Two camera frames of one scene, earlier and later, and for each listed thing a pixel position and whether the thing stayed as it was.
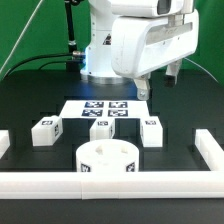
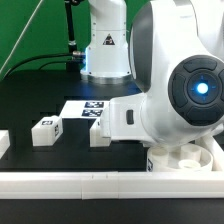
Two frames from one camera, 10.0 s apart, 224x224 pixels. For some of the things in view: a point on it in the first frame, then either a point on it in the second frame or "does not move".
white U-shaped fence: [97, 185] does not move
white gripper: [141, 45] → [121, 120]
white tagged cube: [47, 131] does not move
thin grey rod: [35, 11] does not move
